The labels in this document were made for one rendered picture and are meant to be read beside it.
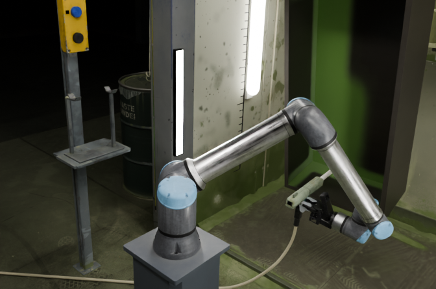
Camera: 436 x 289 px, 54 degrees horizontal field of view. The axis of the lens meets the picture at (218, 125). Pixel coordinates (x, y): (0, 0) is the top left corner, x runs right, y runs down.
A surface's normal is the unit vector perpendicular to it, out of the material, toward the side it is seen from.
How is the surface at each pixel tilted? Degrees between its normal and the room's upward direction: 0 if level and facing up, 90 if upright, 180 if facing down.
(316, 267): 0
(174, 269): 0
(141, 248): 0
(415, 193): 57
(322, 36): 100
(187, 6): 90
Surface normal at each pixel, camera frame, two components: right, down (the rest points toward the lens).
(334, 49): -0.64, 0.40
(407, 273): 0.04, -0.94
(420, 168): -0.54, -0.32
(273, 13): 0.75, 0.25
